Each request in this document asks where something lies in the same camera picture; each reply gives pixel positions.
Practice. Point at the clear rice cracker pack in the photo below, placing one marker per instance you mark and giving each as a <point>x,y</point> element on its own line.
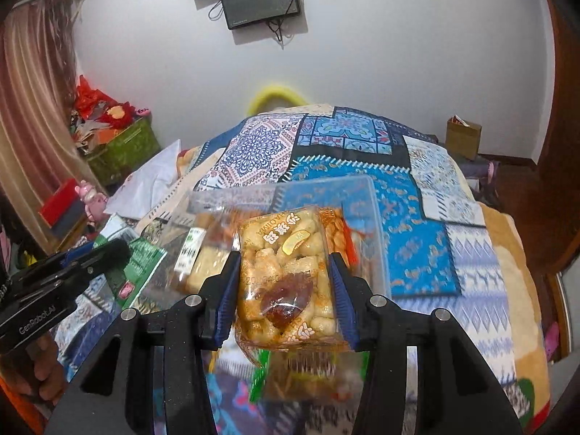
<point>290,281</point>

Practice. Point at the orange cloth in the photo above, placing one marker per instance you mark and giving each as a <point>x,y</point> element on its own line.
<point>18,408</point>

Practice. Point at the yellow sponge cake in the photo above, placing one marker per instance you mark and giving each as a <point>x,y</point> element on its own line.
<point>208,268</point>

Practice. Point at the brown striped curtain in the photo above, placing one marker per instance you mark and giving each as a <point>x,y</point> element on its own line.
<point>31,122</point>

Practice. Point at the person's left hand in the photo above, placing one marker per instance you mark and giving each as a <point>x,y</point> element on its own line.
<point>45,371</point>

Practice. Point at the green storage box with clutter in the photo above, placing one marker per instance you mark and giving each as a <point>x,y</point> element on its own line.
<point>104,108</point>

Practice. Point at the brown cardboard box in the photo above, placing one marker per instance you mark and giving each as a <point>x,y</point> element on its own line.
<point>462,138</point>

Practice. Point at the small green snack packet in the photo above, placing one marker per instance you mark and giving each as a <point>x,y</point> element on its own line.
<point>258,380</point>

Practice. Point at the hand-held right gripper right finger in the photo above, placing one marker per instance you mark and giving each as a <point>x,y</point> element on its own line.
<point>342,301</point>

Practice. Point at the red gift box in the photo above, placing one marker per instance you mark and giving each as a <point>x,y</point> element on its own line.
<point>61,204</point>

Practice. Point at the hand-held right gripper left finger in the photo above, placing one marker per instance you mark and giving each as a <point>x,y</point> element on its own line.
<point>228,301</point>

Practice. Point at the clear nut snack pack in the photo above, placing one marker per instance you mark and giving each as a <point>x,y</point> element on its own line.
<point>345,231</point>

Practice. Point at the brown wooden door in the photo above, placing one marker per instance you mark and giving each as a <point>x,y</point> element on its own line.
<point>562,122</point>

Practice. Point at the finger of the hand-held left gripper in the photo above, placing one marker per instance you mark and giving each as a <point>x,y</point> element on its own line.
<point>106,258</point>

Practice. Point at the orange fried snack pack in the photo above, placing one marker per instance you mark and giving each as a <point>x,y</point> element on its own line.
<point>312,374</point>

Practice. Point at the white pillow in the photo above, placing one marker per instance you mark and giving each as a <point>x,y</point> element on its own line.
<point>149,181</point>

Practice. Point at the pink doll figure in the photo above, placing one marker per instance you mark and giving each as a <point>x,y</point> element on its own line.
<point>93,201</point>

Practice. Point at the beige plush blanket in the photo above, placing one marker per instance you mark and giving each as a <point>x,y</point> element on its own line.
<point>521,290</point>

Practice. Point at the clear plastic storage container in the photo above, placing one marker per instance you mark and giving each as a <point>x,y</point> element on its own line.
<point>374,235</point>

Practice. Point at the green white snack packet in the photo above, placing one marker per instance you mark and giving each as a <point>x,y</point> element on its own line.
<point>141,258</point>

